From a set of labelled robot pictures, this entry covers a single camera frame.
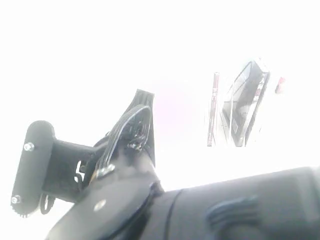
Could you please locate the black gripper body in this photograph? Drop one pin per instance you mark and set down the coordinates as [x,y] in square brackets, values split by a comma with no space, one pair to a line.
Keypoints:
[50,168]

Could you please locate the black cover book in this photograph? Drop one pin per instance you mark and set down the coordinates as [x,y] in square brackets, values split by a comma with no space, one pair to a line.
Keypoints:
[243,100]

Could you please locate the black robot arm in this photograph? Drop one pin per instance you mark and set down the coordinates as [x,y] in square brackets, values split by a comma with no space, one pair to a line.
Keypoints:
[117,195]

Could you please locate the dark brown spine book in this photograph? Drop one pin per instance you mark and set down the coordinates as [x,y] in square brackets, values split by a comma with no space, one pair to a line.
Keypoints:
[212,125]

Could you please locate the red orange spine book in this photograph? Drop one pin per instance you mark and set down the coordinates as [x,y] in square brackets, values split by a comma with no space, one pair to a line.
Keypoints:
[280,86]

